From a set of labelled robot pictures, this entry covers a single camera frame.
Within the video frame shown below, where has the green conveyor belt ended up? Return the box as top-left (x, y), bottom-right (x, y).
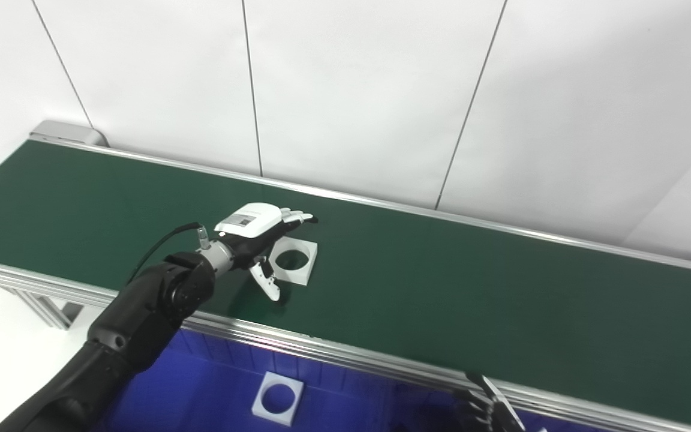
top-left (0, 140), bottom-right (691, 430)
top-left (0, 120), bottom-right (691, 432)

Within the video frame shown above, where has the aluminium conveyor leg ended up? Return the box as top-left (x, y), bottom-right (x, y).
top-left (7, 287), bottom-right (85, 329)

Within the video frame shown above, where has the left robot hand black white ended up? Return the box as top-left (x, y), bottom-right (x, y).
top-left (214, 203), bottom-right (319, 302)

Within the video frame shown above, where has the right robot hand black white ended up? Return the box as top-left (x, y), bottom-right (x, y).
top-left (462, 372), bottom-right (526, 432)

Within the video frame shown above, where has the blue plastic bin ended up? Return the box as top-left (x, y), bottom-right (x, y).
top-left (399, 384), bottom-right (628, 432)
top-left (91, 327), bottom-right (406, 432)

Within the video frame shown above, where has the white square part round hole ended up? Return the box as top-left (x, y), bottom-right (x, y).
top-left (251, 371), bottom-right (305, 427)
top-left (268, 236), bottom-right (318, 286)

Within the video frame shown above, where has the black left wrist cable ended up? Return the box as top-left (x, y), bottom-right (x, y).
top-left (127, 222), bottom-right (211, 286)

